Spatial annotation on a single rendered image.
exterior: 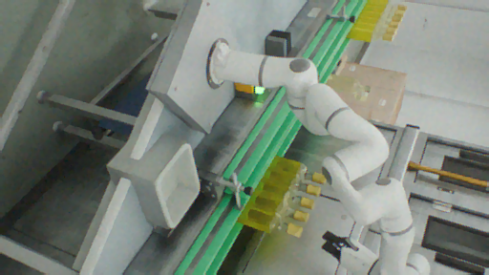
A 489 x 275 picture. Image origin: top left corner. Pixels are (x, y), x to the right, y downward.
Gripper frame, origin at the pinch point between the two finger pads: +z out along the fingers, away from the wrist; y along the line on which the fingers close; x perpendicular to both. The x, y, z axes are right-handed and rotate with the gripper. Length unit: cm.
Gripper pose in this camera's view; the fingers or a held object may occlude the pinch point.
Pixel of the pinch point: (329, 242)
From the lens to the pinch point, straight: 148.7
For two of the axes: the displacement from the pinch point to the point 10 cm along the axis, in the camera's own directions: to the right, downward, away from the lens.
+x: -6.6, 5.6, -5.0
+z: -7.5, -4.2, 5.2
